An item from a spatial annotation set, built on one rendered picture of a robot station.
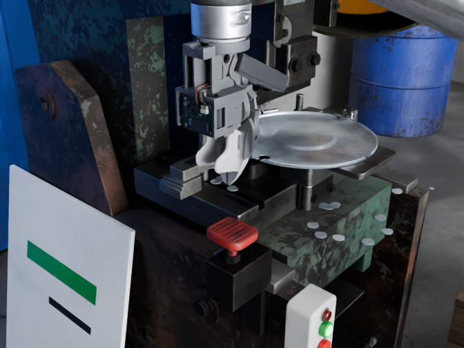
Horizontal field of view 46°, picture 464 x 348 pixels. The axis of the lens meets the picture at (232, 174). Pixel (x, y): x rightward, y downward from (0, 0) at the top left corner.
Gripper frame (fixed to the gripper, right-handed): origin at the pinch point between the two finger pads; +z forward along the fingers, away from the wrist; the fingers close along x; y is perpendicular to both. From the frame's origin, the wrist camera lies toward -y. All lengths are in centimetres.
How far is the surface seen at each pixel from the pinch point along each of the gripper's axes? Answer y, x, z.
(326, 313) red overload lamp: -8.6, 12.8, 23.7
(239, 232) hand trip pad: 0.0, 1.6, 9.3
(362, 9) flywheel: -66, -19, -13
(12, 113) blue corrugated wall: -30, -132, 31
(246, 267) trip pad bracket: 0.1, 3.1, 15.0
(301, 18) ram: -35.7, -14.5, -15.5
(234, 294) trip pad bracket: 2.8, 3.1, 18.5
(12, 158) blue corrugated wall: -28, -134, 48
